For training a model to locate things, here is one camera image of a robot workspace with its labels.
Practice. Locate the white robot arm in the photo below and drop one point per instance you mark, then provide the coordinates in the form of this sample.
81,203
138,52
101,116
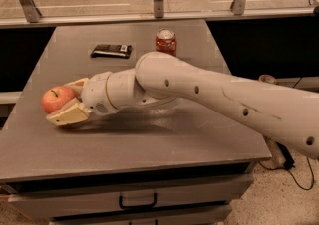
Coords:
289,116

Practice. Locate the metal railing beam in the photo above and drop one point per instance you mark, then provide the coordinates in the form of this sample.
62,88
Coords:
149,17

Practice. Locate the black metal bar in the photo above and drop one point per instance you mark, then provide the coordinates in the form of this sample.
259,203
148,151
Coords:
289,161

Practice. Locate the black snack bar wrapper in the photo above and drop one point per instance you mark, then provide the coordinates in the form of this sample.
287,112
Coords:
111,51

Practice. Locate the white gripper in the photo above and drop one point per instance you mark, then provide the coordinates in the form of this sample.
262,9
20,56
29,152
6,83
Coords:
95,94

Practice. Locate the lower grey drawer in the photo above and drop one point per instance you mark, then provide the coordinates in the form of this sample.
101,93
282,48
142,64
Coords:
199,215

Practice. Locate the red apple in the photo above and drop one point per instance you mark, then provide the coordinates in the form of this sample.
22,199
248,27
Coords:
55,98

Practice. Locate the roll of tape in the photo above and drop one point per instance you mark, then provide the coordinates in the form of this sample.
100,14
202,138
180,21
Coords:
267,79

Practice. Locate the grey drawer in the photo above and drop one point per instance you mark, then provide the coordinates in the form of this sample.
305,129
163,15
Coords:
199,215
104,199

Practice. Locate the black drawer handle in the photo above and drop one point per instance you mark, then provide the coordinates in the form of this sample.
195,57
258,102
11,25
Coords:
138,201

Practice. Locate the red soda can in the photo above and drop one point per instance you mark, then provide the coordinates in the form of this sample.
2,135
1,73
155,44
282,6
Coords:
166,41

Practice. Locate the upper grey drawer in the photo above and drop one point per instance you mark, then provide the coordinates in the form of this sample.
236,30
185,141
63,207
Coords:
104,199

